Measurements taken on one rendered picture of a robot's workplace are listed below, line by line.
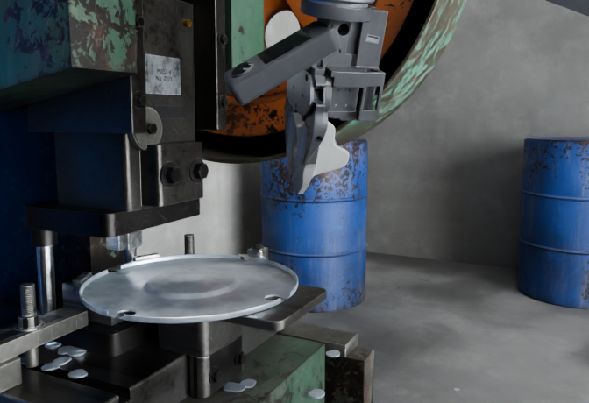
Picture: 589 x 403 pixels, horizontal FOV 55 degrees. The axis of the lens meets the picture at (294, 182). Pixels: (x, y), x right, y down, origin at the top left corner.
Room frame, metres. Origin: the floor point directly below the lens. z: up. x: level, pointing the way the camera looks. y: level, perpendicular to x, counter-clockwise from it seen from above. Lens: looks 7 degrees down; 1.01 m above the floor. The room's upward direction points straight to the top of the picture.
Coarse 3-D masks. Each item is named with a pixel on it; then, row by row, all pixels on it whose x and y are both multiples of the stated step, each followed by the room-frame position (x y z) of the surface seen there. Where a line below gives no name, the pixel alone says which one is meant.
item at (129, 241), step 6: (126, 234) 0.79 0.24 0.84; (132, 234) 0.79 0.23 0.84; (138, 234) 0.81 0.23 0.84; (108, 240) 0.79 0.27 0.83; (114, 240) 0.78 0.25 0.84; (120, 240) 0.78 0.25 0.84; (126, 240) 0.79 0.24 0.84; (132, 240) 0.79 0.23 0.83; (138, 240) 0.81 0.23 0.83; (108, 246) 0.79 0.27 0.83; (114, 246) 0.78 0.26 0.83; (120, 246) 0.78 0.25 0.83; (126, 246) 0.79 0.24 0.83; (132, 246) 0.79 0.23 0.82
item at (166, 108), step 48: (144, 0) 0.74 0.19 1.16; (144, 48) 0.74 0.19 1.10; (192, 48) 0.83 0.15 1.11; (192, 96) 0.83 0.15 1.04; (96, 144) 0.73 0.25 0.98; (144, 144) 0.72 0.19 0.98; (192, 144) 0.78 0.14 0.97; (96, 192) 0.73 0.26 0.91; (144, 192) 0.72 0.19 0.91; (192, 192) 0.78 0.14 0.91
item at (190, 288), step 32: (192, 256) 0.89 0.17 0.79; (224, 256) 0.89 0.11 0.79; (96, 288) 0.73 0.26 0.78; (128, 288) 0.73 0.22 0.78; (160, 288) 0.71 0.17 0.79; (192, 288) 0.71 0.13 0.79; (224, 288) 0.72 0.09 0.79; (256, 288) 0.73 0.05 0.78; (288, 288) 0.73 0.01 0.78; (128, 320) 0.62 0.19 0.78; (160, 320) 0.61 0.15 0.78; (192, 320) 0.61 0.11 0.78
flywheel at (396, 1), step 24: (264, 0) 1.12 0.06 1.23; (288, 0) 1.10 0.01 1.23; (384, 0) 0.98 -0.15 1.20; (408, 0) 0.96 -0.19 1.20; (432, 0) 1.05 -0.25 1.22; (264, 24) 1.14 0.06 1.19; (408, 24) 0.98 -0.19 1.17; (264, 48) 1.14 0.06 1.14; (384, 48) 0.98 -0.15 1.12; (408, 48) 1.06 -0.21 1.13; (384, 72) 1.04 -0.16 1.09; (264, 96) 1.12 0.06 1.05; (240, 120) 1.11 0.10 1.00; (264, 120) 1.08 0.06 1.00
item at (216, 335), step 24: (312, 288) 0.74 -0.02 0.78; (264, 312) 0.65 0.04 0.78; (288, 312) 0.65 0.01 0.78; (168, 336) 0.71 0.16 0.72; (192, 336) 0.69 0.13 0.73; (216, 336) 0.71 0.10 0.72; (240, 336) 0.76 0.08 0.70; (192, 360) 0.69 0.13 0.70; (216, 360) 0.71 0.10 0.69; (240, 360) 0.75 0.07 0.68; (192, 384) 0.69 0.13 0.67; (216, 384) 0.71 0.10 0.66
